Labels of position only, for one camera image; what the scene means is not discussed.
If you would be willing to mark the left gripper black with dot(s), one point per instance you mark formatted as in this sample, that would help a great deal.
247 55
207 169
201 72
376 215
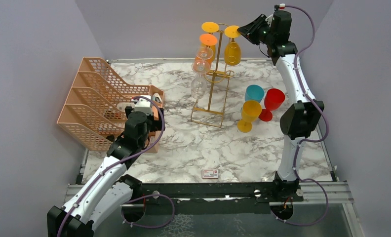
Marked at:
157 125

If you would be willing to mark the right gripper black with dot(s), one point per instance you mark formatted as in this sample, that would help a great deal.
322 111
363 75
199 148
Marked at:
248 30

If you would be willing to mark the yellow wine glass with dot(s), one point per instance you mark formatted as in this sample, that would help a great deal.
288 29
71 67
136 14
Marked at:
250 111
232 55
210 27

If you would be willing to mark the clear wine glass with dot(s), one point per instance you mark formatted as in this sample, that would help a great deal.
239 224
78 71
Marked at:
199 83

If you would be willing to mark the blue wine glass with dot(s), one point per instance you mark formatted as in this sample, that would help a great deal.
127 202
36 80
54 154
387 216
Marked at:
254 92

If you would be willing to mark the red wine glass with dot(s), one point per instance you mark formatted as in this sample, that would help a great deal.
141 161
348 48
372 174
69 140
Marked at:
272 101

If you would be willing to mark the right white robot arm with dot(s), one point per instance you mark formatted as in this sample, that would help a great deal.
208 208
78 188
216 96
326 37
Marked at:
304 113

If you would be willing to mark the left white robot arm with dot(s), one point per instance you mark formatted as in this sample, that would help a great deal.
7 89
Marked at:
99 197

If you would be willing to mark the orange wine glass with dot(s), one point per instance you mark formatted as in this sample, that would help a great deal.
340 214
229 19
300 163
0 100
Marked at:
207 49

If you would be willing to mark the gold wine glass rack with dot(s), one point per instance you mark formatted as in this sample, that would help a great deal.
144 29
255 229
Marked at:
210 109

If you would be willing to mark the peach plastic file organizer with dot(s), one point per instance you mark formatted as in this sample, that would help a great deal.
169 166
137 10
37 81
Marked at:
94 111

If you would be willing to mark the small red white card box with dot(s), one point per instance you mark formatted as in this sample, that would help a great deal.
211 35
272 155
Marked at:
210 174

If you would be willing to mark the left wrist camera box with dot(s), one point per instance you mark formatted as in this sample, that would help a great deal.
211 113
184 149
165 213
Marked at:
143 105

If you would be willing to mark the black mounting rail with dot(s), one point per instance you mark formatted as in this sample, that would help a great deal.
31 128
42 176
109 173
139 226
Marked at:
209 198

